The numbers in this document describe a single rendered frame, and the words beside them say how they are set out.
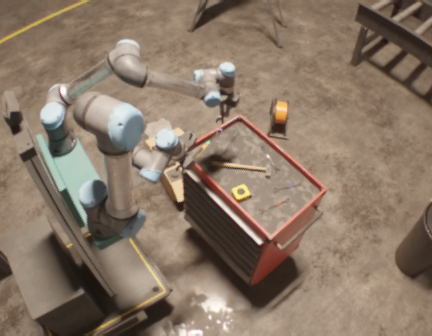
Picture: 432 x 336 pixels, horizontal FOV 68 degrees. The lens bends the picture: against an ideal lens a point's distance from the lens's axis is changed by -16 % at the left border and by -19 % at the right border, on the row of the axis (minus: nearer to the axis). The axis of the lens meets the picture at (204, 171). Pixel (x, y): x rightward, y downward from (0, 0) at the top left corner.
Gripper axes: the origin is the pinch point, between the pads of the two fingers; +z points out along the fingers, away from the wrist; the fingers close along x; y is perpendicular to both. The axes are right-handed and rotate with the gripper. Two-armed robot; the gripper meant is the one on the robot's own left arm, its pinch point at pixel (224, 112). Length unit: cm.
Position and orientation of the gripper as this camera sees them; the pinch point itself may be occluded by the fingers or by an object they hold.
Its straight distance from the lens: 196.8
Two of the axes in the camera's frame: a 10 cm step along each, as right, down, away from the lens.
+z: -0.1, 5.9, 8.1
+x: -8.8, -3.8, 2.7
